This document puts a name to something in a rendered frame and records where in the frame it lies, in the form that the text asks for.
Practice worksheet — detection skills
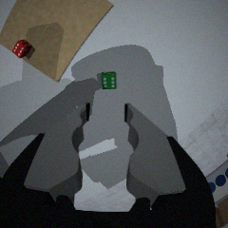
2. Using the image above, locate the tan mat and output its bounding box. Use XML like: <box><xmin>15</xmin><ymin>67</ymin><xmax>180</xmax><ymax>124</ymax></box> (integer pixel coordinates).
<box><xmin>0</xmin><ymin>0</ymin><xmax>113</xmax><ymax>83</ymax></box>

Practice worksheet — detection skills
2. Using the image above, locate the green die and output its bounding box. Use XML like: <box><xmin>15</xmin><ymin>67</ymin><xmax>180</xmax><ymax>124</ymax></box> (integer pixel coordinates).
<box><xmin>102</xmin><ymin>72</ymin><xmax>117</xmax><ymax>89</ymax></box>

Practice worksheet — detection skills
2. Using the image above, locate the dark red die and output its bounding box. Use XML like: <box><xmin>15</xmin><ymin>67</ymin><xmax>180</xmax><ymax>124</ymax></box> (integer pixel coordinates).
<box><xmin>12</xmin><ymin>40</ymin><xmax>32</xmax><ymax>58</ymax></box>

